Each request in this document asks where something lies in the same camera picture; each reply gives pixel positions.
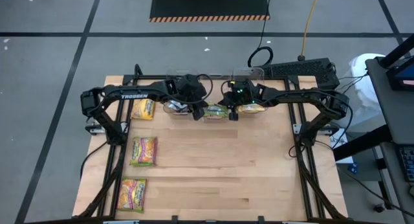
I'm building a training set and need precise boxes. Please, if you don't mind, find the white plastic bag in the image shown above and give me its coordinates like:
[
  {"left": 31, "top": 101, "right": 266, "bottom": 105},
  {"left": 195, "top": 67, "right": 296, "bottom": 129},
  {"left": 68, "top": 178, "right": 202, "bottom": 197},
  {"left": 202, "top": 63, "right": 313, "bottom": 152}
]
[{"left": 348, "top": 52, "right": 386, "bottom": 110}]

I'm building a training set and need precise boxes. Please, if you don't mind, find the yellow hanging cable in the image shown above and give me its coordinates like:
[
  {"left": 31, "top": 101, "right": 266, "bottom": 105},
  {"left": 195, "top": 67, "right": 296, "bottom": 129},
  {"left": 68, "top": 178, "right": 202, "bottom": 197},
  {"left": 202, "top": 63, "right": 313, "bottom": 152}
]
[{"left": 300, "top": 0, "right": 321, "bottom": 62}]

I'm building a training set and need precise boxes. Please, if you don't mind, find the black hanging cable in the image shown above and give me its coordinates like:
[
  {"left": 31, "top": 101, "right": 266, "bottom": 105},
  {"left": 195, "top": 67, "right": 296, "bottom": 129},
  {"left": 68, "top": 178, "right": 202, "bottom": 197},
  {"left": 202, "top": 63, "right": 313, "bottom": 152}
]
[{"left": 247, "top": 0, "right": 274, "bottom": 69}]

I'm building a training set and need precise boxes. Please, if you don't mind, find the thin black floor cable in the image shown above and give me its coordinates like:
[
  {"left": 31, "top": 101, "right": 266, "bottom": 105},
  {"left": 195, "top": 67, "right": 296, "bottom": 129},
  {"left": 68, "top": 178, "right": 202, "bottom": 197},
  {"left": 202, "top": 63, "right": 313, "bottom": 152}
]
[{"left": 336, "top": 167, "right": 414, "bottom": 218}]

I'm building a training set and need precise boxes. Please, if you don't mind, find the black desk crossbar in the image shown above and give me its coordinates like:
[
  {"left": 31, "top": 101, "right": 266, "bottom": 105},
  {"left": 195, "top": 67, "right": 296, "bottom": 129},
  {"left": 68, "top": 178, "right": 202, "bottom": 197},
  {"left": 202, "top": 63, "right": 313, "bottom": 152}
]
[{"left": 332, "top": 125, "right": 393, "bottom": 162}]

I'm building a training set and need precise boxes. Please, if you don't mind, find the black metal table frame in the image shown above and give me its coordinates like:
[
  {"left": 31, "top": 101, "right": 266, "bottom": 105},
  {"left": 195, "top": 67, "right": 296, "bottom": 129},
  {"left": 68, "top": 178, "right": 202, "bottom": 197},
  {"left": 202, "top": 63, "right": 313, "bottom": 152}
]
[{"left": 72, "top": 63, "right": 349, "bottom": 224}]

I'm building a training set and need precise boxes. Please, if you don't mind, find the black keyboard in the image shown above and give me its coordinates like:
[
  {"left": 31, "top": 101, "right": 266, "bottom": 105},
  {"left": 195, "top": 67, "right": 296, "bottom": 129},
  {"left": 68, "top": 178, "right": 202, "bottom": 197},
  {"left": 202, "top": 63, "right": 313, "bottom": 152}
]
[{"left": 398, "top": 144, "right": 414, "bottom": 183}]

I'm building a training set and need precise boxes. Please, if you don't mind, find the clear plastic bin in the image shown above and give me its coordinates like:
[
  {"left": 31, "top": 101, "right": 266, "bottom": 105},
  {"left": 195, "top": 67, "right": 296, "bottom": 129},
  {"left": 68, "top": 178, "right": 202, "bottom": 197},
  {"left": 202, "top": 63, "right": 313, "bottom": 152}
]
[
  {"left": 231, "top": 67, "right": 269, "bottom": 118},
  {"left": 198, "top": 68, "right": 234, "bottom": 120},
  {"left": 165, "top": 68, "right": 201, "bottom": 118}
]

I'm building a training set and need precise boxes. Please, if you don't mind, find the black diagonal stand beam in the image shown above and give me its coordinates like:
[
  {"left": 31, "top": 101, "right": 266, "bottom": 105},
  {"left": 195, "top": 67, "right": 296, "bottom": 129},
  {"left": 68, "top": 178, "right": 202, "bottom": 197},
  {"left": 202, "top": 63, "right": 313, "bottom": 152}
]
[{"left": 380, "top": 34, "right": 414, "bottom": 68}]

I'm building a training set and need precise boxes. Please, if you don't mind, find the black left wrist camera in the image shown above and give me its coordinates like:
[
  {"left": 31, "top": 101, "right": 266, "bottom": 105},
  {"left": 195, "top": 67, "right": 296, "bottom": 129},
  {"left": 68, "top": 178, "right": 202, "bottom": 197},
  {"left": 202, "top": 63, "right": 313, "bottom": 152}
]
[{"left": 192, "top": 106, "right": 205, "bottom": 121}]

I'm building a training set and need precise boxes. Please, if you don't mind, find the black monitor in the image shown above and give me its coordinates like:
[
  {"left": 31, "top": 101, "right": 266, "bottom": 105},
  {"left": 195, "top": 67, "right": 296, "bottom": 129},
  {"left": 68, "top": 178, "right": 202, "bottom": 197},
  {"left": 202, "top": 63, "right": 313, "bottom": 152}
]
[{"left": 385, "top": 54, "right": 414, "bottom": 91}]

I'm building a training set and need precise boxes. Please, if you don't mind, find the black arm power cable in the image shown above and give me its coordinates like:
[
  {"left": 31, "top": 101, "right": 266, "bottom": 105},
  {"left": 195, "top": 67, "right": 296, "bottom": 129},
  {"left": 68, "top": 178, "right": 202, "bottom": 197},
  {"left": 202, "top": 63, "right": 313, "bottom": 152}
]
[{"left": 80, "top": 142, "right": 109, "bottom": 180}]

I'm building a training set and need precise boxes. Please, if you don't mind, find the black hazard-striped floor mat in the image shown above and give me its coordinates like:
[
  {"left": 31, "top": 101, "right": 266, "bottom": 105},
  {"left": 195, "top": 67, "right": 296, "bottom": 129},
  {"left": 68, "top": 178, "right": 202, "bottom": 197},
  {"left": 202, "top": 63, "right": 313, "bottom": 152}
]
[{"left": 149, "top": 0, "right": 270, "bottom": 23}]

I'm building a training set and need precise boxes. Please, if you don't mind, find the yellow Maruchan noodle packet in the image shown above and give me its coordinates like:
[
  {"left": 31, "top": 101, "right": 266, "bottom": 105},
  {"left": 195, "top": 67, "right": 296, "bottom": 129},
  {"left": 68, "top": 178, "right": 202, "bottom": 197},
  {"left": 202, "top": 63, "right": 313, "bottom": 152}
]
[
  {"left": 131, "top": 98, "right": 157, "bottom": 120},
  {"left": 237, "top": 103, "right": 268, "bottom": 115}
]

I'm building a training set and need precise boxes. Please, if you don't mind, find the white paper sheet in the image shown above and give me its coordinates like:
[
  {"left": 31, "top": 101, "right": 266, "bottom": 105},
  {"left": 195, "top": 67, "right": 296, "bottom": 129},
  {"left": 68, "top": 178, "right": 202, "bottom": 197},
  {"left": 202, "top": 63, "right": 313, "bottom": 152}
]
[{"left": 330, "top": 128, "right": 356, "bottom": 165}]

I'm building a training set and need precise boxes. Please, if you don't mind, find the grey desk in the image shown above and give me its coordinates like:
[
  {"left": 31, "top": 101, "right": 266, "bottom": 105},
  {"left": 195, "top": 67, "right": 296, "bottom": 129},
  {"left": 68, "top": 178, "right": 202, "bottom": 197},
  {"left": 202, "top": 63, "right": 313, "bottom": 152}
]
[{"left": 364, "top": 55, "right": 414, "bottom": 224}]

